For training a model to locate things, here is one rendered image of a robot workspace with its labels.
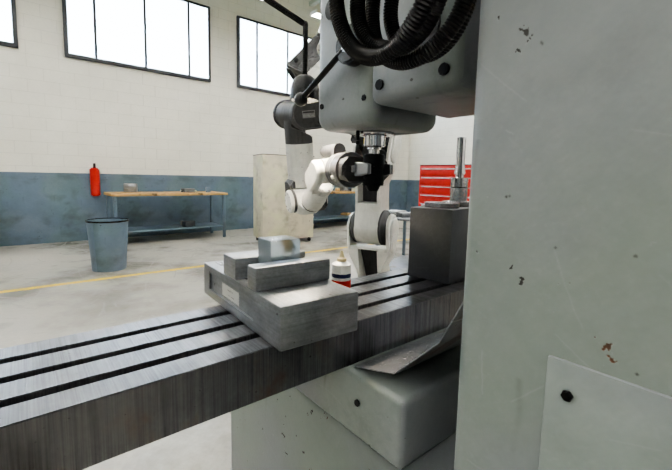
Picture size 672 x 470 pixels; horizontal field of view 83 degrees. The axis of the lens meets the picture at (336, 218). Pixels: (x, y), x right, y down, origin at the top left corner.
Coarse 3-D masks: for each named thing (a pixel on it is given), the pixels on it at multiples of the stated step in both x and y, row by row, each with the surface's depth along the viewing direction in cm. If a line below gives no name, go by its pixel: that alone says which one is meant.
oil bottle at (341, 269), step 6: (342, 252) 78; (342, 258) 78; (336, 264) 78; (342, 264) 77; (348, 264) 78; (336, 270) 77; (342, 270) 77; (348, 270) 78; (336, 276) 78; (342, 276) 77; (348, 276) 78; (336, 282) 78; (342, 282) 77; (348, 282) 78
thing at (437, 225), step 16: (416, 208) 100; (432, 208) 97; (448, 208) 97; (464, 208) 99; (416, 224) 100; (432, 224) 97; (448, 224) 94; (464, 224) 99; (416, 240) 100; (432, 240) 97; (448, 240) 94; (464, 240) 100; (416, 256) 101; (432, 256) 97; (448, 256) 94; (464, 256) 100; (416, 272) 101; (432, 272) 98; (448, 272) 95; (464, 272) 101
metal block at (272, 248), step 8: (264, 240) 69; (272, 240) 68; (280, 240) 68; (288, 240) 69; (296, 240) 70; (264, 248) 69; (272, 248) 67; (280, 248) 68; (288, 248) 69; (296, 248) 70; (264, 256) 69; (272, 256) 67; (280, 256) 68; (288, 256) 69; (296, 256) 70
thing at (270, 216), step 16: (256, 160) 696; (272, 160) 675; (256, 176) 700; (272, 176) 678; (256, 192) 703; (272, 192) 681; (256, 208) 706; (272, 208) 684; (256, 224) 709; (272, 224) 687; (288, 224) 702; (304, 224) 718
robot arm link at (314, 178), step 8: (312, 160) 103; (320, 160) 102; (312, 168) 103; (320, 168) 101; (312, 176) 104; (320, 176) 101; (312, 184) 105; (320, 184) 104; (328, 184) 112; (312, 192) 108; (320, 192) 109; (328, 192) 111
